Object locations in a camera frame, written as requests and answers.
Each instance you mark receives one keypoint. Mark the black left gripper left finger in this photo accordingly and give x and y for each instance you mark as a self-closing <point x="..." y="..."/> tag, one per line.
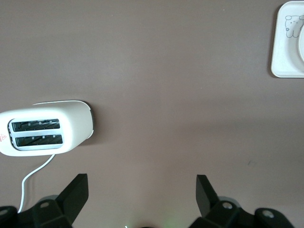
<point x="73" y="197"/>

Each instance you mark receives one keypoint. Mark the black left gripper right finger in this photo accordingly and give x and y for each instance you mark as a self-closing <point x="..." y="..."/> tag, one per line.
<point x="206" y="199"/>

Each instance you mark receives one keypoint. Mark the white round lid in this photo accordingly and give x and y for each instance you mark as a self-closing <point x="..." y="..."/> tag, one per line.
<point x="302" y="45"/>

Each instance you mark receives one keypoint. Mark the white two-slot toaster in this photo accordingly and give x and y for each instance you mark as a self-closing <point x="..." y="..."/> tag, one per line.
<point x="76" y="123"/>

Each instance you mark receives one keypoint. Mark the cream rabbit print tray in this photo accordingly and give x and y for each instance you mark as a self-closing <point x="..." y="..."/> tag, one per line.
<point x="282" y="59"/>

